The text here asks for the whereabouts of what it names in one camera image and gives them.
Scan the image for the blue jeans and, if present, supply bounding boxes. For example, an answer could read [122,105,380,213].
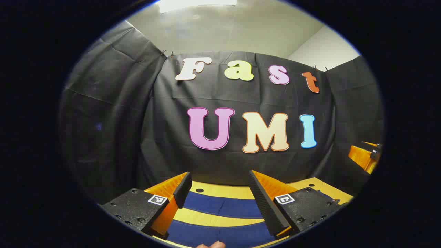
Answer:
[167,190,341,248]

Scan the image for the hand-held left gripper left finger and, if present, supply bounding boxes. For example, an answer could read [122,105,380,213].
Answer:
[98,171,193,240]

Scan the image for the black backdrop cloth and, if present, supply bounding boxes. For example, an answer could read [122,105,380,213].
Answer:
[59,21,384,204]

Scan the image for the ceiling light panel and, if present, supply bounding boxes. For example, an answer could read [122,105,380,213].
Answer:
[157,0,238,14]

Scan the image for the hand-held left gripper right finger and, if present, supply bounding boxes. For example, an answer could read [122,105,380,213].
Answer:
[248,169,346,240]

